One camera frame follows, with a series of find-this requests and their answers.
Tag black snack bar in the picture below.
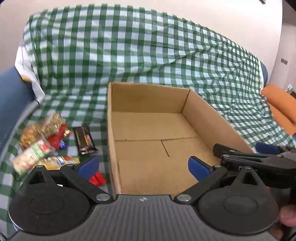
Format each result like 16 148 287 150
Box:
72 125 99 156

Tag person's right hand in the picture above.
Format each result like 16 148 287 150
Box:
270 203 296 240

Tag clear bag of orange nuts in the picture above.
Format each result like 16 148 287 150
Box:
20 124 44 149

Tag small red snack packet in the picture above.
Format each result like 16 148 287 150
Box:
89 171 107 186

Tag red gold-ended snack packet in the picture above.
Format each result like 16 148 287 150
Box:
47 124 72 150

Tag white printed cloth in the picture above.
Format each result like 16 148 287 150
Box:
14 44 45 102

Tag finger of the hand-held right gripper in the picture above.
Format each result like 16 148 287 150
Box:
255 142 290 155
213 143 255 161

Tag orange cushion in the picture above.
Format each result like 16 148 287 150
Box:
261 84 296 110
268 103 296 135

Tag green checkered tablecloth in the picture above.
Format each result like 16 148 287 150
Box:
0 5 296 234

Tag green and white snack packet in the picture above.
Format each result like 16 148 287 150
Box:
11 139 52 175

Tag cardboard box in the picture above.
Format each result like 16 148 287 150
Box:
107 82 256 201

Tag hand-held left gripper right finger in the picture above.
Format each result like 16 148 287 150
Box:
174 156 266 205

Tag yellow and blue snack packet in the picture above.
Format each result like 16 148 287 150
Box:
40 156 80 169

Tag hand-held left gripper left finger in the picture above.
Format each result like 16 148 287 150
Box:
22 156 111 205

